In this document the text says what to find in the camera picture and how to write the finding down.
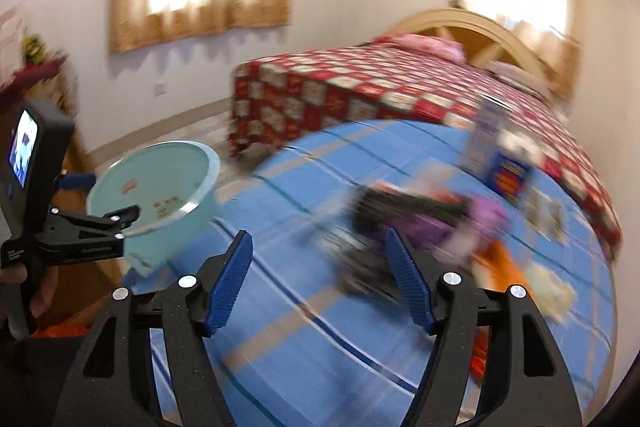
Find grey striped pillow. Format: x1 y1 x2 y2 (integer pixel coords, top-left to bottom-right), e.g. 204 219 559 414
487 61 546 98

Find blue plaid bed sheet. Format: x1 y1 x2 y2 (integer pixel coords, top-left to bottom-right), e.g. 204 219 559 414
122 119 618 427

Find purple plastic wrapper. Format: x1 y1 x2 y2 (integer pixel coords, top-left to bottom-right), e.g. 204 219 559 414
385 199 508 269

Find maroon desk cloth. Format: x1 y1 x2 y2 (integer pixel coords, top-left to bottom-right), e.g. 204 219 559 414
0 49 71 95

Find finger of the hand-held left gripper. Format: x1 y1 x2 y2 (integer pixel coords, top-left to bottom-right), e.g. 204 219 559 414
59 173 97 192
35 205 141 269

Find red plastic bag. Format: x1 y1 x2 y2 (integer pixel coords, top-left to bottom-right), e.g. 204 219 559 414
35 319 96 339

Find person's left hand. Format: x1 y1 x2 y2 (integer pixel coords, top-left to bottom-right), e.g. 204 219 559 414
27 264 59 319

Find white and blue carton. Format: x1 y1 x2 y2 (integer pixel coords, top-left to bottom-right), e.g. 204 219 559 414
462 96 538 208

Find narrow beige patterned curtain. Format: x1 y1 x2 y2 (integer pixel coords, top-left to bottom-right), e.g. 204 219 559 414
445 0 583 100

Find orange red snack wrapper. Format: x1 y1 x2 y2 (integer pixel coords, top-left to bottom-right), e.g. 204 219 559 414
470 241 533 383

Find pink pillow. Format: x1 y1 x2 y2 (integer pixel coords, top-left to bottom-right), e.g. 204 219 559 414
375 32 466 62

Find white paper box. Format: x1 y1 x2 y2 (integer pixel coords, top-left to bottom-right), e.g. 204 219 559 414
0 7 26 72

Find small printed packets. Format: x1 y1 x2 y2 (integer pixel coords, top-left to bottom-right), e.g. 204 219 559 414
525 192 568 240

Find teal plastic basin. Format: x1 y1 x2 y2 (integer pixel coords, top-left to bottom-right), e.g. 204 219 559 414
86 140 222 279

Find clear plastic bag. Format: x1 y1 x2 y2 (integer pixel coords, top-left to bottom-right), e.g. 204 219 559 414
525 262 576 323

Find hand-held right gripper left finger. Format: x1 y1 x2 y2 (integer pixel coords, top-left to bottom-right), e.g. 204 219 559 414
52 229 254 427

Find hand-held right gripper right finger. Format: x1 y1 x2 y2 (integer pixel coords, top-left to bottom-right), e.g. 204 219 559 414
385 227 583 427

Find green crumpled cloth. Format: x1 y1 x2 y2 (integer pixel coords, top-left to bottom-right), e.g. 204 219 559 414
20 34 48 62

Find black mesh net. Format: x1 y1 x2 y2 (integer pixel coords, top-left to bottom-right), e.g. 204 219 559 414
340 186 471 299

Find cream wooden headboard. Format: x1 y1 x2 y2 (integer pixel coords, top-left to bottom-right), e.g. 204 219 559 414
385 8 566 100

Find bed with red patterned cover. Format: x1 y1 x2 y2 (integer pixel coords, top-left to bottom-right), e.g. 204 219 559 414
226 38 623 258

